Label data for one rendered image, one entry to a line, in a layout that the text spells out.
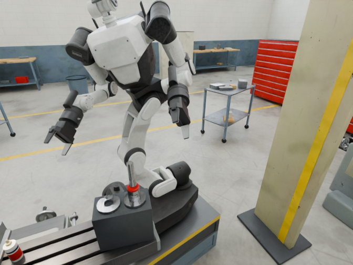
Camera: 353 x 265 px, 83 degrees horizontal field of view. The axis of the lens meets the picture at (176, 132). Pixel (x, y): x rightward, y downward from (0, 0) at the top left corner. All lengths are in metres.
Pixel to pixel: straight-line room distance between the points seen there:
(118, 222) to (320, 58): 1.41
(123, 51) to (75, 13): 7.18
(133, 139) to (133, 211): 0.50
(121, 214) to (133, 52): 0.68
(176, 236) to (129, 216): 0.80
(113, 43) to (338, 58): 1.20
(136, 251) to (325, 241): 1.87
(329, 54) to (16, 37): 7.97
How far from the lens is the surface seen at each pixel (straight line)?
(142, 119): 1.14
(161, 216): 1.48
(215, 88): 3.32
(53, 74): 8.31
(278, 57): 5.40
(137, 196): 0.82
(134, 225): 0.88
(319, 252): 2.35
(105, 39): 1.01
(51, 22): 8.16
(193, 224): 1.66
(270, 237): 2.21
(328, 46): 1.52
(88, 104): 1.07
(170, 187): 1.52
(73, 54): 1.17
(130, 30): 0.97
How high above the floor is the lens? 1.72
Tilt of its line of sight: 28 degrees down
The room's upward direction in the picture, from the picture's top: straight up
